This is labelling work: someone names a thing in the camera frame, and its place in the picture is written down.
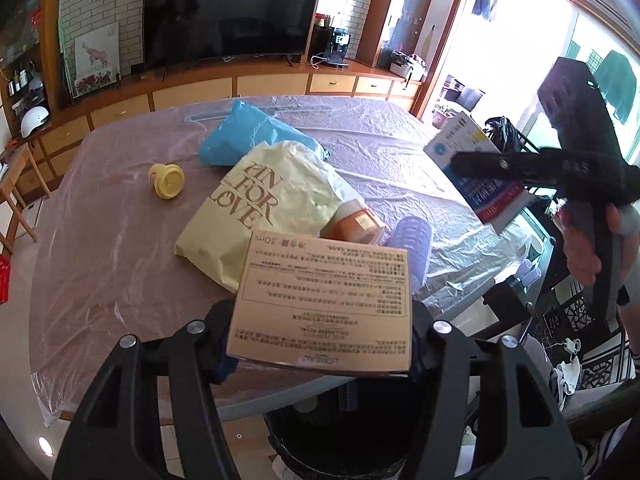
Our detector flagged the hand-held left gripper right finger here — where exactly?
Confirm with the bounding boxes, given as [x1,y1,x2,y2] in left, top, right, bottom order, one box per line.
[400,303,584,480]

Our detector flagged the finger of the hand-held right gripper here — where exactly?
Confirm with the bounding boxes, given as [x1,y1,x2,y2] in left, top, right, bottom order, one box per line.
[450,149,526,183]

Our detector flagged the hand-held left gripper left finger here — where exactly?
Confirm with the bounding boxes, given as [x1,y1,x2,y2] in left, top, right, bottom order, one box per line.
[52,302,242,480]

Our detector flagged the blue and white box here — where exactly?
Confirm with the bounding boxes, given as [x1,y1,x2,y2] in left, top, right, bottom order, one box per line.
[424,111,537,235]

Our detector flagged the beige cardboard carton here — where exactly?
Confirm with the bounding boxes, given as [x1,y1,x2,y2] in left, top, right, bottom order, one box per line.
[226,232,414,377]

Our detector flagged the black waste bin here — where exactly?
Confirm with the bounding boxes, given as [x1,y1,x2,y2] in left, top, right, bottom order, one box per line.
[262,374,427,480]

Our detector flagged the person's right forearm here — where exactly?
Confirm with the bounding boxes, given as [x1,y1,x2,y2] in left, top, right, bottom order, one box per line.
[616,285,640,361]

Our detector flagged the person's right hand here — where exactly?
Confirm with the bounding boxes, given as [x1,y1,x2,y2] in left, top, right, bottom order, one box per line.
[555,203,640,292]

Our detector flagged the black plastic bag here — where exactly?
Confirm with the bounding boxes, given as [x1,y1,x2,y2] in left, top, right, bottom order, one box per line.
[482,116,525,155]

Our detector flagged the green hanging garment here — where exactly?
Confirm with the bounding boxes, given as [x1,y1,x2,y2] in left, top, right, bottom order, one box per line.
[596,50,635,125]

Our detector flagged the purple hair roller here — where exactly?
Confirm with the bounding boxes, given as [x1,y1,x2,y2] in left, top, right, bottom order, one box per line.
[384,214,434,302]

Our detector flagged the white basket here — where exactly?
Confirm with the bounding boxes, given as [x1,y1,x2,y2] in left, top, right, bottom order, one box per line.
[389,51,429,84]

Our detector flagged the dark carved wooden chair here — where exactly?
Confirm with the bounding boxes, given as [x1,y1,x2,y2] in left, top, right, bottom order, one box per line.
[531,280,637,392]

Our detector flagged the orange small box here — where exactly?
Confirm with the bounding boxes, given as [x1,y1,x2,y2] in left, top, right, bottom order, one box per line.
[319,199,392,246]

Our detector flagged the clear plastic table cover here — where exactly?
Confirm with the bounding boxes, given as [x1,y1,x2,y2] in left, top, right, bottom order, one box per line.
[29,95,547,427]

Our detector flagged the cream shopping bag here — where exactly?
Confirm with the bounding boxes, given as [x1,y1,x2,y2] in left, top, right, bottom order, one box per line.
[174,141,372,294]

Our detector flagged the yellow bottle cap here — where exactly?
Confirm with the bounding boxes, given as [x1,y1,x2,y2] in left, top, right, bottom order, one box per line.
[148,163,186,200]

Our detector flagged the black coffee machine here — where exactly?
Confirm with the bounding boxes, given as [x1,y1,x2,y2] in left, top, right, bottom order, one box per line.
[319,27,352,69]

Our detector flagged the blue plastic bag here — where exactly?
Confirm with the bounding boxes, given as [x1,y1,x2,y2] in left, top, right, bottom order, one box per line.
[199,100,332,168]

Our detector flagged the black television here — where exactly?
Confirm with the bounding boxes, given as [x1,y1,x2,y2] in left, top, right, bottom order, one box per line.
[142,0,323,71]

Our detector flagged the white helmet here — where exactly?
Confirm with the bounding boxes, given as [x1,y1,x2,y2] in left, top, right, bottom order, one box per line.
[20,106,52,139]

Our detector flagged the framed animal picture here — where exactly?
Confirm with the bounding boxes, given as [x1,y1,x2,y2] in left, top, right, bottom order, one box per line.
[73,22,122,97]

